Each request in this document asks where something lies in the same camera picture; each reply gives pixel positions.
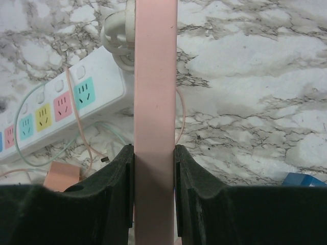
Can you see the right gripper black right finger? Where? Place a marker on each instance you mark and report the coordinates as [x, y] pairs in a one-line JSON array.
[[212, 212]]

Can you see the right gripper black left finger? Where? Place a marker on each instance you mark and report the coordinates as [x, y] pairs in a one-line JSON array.
[[97, 210]]

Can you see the blue cube socket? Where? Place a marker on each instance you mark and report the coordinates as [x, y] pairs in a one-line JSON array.
[[297, 179]]

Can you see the salmon small plug adapter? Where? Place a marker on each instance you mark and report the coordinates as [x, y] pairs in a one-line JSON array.
[[61, 176]]

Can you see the pink power strip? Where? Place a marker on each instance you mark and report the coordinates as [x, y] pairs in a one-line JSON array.
[[154, 120]]

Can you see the white power strip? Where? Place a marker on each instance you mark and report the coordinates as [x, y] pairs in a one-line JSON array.
[[100, 89]]

